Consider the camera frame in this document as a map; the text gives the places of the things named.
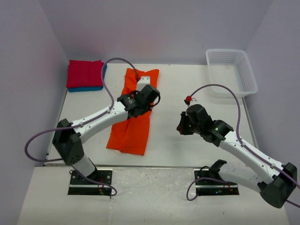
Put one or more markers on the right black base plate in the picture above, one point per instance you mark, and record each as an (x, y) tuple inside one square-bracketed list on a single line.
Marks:
[(206, 172)]

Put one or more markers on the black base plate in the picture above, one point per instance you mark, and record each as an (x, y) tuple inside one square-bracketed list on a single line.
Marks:
[(206, 172), (103, 176)]

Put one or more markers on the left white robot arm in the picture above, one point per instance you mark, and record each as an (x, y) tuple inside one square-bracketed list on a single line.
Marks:
[(69, 137)]

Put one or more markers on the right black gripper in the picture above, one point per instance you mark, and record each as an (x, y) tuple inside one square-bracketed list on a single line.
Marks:
[(183, 125)]

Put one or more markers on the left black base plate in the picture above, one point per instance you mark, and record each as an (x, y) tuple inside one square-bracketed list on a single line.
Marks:
[(103, 176)]

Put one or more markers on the white plastic basket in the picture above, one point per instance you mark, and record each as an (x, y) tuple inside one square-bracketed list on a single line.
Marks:
[(231, 68)]

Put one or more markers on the folded blue t shirt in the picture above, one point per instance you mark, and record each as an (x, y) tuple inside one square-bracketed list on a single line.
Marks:
[(93, 88)]

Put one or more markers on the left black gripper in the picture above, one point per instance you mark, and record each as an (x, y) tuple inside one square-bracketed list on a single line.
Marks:
[(142, 110)]

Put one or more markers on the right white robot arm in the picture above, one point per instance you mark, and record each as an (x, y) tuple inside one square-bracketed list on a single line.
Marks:
[(273, 180)]

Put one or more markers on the orange t shirt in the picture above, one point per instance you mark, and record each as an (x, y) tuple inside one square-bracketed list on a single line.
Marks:
[(131, 136)]

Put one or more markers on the folded red t shirt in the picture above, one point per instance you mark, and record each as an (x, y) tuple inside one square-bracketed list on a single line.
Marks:
[(84, 73)]

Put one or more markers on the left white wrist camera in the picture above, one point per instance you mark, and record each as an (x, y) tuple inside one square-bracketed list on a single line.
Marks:
[(143, 81)]

